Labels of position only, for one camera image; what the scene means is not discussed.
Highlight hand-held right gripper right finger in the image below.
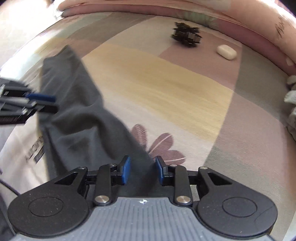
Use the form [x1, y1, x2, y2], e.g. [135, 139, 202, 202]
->
[155, 156, 233, 207]

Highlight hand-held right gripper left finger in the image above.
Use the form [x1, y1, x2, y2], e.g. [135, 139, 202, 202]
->
[54, 156, 132, 206]

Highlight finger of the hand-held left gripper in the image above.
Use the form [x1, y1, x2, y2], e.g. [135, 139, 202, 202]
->
[23, 93, 56, 103]
[28, 105, 58, 114]

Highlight dark grey pants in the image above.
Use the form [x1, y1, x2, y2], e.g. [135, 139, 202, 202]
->
[37, 45, 167, 200]

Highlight bed with checked sheet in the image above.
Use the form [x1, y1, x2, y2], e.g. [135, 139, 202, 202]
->
[0, 11, 296, 241]

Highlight white earbud case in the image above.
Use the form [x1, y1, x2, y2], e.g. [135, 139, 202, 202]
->
[217, 44, 237, 61]

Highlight black hair claw clip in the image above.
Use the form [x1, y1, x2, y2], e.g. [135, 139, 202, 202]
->
[171, 22, 202, 48]

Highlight folded grey printed cloth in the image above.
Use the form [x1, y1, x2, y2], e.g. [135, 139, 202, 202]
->
[284, 75, 296, 139]

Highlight folded pink floral quilt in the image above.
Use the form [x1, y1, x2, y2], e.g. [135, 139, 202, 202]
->
[57, 0, 296, 77]

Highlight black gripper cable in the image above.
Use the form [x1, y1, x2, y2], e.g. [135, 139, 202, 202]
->
[0, 179, 21, 196]

